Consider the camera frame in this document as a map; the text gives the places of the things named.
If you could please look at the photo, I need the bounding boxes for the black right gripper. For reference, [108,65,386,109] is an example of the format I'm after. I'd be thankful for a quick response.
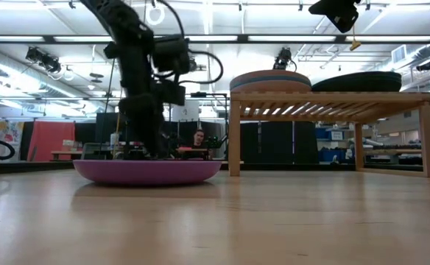
[309,0,362,34]

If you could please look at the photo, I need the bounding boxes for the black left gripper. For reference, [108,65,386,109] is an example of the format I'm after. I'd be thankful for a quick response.
[118,79,186,160]

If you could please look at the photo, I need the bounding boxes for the purple plate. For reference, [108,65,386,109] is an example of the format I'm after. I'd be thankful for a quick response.
[72,158,223,186]

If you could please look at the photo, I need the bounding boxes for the dark teal plate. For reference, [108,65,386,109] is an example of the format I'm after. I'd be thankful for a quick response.
[311,78,403,89]

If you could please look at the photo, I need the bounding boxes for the blue plate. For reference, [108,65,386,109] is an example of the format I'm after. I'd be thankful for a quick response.
[230,74,312,91]

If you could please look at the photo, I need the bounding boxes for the salmon pink plate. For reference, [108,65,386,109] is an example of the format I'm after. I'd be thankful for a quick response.
[229,79,312,93]

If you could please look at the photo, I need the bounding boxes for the wooden slatted shelf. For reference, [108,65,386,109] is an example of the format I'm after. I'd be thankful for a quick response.
[228,91,430,179]

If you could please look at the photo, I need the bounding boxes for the person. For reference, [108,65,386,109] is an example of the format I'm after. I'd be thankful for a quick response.
[185,128,213,160]

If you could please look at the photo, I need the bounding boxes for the white cylinder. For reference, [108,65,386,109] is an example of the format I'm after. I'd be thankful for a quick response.
[183,99,200,122]

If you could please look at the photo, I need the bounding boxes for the red partition panel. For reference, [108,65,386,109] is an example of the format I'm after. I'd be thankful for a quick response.
[27,120,76,163]

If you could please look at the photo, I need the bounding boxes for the blue storage bin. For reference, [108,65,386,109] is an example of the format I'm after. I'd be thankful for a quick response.
[316,127,345,141]

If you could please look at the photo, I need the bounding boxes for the black partition panels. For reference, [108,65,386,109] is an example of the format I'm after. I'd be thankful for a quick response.
[239,121,317,165]

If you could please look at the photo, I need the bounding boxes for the black ceiling spotlight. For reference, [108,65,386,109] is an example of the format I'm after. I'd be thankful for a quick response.
[25,46,62,74]

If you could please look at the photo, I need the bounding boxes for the colourful poster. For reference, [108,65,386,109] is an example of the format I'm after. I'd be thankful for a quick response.
[0,120,25,161]

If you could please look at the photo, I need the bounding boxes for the black overhead camera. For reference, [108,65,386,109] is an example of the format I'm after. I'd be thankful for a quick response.
[272,46,297,71]

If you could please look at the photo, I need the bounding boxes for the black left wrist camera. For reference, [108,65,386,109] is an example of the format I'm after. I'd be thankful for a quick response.
[152,35,193,74]

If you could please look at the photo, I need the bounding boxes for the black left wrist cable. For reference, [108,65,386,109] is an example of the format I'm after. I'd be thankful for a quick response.
[177,49,225,85]

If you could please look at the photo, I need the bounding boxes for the white ring light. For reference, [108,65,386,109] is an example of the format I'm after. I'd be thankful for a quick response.
[144,1,166,27]

